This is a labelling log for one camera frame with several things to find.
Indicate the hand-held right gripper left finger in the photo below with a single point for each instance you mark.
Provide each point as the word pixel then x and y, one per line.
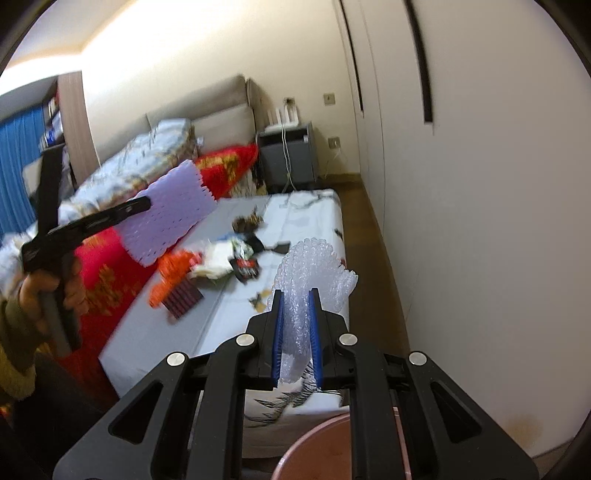
pixel 277 341

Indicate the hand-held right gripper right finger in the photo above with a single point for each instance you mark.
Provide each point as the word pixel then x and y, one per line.
pixel 314 341

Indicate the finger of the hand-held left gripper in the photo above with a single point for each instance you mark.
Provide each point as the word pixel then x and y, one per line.
pixel 131 208

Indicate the purple perforated foam sheet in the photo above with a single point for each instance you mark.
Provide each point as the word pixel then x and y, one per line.
pixel 171 207

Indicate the clear bubble wrap sheet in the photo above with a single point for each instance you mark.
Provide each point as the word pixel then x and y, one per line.
pixel 304 267

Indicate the pink waste bin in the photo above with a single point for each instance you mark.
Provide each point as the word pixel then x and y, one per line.
pixel 323 452

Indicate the person's left forearm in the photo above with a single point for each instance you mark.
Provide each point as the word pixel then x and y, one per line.
pixel 14 350

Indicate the person's left hand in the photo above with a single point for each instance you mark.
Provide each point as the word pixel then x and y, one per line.
pixel 31 295

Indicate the blue plaid quilt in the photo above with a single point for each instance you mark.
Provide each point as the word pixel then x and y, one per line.
pixel 138 161

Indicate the blue curtain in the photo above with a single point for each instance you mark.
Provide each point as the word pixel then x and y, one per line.
pixel 18 175

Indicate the black and red packet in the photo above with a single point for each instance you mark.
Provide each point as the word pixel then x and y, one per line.
pixel 244 270

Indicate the grey mat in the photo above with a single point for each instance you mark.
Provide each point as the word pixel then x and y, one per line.
pixel 217 221

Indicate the wooden bookshelf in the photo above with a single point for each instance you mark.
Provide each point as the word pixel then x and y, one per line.
pixel 74 129

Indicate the red floral blanket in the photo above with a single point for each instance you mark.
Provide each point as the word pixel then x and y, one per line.
pixel 221 168

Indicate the dark striped packet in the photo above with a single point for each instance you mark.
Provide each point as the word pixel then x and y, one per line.
pixel 184 300

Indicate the brown patterned scrunchie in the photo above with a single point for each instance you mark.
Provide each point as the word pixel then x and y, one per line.
pixel 247 221

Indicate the beige pillow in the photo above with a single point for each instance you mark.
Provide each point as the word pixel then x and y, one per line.
pixel 226 127

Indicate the beige bed headboard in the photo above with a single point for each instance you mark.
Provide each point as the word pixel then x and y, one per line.
pixel 198 97

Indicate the grey nightstand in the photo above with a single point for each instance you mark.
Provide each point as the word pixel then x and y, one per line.
pixel 286 157

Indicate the white router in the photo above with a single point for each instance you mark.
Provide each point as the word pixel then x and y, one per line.
pixel 286 117

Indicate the person's leg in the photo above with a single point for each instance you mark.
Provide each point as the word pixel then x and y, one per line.
pixel 60 424

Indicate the white wardrobe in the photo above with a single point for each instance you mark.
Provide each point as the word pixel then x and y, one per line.
pixel 485 184

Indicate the brass wall socket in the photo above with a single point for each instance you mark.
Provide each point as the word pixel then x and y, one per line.
pixel 334 142

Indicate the brass wall switch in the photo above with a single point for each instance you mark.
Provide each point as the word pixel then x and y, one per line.
pixel 329 98

